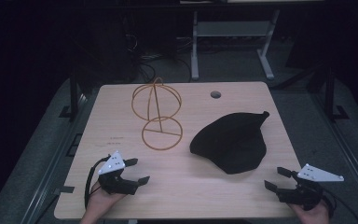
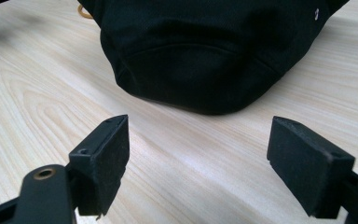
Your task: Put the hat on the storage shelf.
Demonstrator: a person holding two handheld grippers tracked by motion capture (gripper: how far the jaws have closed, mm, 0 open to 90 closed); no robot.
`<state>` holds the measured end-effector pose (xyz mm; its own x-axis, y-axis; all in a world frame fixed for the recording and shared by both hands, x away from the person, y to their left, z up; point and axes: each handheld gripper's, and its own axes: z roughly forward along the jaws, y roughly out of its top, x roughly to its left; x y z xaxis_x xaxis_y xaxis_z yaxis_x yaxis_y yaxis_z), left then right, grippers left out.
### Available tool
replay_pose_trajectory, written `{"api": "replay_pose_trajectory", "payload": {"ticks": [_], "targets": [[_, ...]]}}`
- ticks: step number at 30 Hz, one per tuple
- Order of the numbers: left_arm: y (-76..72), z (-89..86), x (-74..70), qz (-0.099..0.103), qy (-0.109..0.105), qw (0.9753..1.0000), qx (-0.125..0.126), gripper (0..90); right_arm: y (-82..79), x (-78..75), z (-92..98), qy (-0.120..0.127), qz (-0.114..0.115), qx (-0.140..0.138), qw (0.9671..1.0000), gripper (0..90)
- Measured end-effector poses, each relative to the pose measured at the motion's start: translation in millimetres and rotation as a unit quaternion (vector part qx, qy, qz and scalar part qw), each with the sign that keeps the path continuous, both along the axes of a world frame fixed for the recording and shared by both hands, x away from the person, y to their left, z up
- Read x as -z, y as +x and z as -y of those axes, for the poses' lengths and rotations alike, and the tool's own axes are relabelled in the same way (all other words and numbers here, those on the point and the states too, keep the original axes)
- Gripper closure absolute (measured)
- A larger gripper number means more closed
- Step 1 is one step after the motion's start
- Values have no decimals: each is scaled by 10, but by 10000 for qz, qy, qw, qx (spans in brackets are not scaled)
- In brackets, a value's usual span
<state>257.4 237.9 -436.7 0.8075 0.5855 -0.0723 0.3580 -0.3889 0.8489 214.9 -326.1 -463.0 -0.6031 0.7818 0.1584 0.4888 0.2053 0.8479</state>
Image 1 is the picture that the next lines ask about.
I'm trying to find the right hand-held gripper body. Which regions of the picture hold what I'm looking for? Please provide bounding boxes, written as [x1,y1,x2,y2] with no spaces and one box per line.
[276,163,345,212]

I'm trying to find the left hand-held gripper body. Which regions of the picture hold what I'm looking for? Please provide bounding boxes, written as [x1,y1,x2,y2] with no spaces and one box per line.
[97,150,140,196]

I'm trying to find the black hat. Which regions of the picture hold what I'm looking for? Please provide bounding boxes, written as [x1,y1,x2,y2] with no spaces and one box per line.
[189,110,271,175]

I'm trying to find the golden wire hat stand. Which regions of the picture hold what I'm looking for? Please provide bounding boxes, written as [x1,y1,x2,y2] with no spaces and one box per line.
[131,77,184,152]

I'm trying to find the person's left hand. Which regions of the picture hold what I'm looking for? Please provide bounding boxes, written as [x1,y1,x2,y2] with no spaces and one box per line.
[87,181,127,218]

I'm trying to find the person's right hand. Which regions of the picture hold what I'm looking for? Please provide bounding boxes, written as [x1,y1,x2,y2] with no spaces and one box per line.
[288,200,331,224]

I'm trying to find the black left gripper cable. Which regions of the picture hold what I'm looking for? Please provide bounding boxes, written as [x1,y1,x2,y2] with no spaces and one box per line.
[84,156,112,210]

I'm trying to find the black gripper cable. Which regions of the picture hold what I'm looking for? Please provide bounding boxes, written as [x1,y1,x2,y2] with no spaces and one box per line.
[321,189,358,224]
[84,156,112,210]

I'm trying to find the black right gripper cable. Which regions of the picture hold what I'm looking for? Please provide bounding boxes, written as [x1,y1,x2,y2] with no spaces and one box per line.
[321,189,358,224]

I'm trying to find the grey table edge bracket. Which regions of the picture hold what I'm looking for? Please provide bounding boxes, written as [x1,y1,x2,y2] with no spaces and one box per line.
[53,185,76,196]

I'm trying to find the black metal post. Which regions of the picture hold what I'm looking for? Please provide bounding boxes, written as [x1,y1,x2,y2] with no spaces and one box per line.
[59,66,82,123]
[324,66,351,122]

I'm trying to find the tangle of black floor cables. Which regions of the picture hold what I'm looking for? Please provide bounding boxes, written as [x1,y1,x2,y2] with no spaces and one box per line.
[122,18,194,84]

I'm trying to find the white metal frame stand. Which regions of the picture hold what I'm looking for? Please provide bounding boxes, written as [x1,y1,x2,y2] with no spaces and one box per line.
[190,8,281,81]

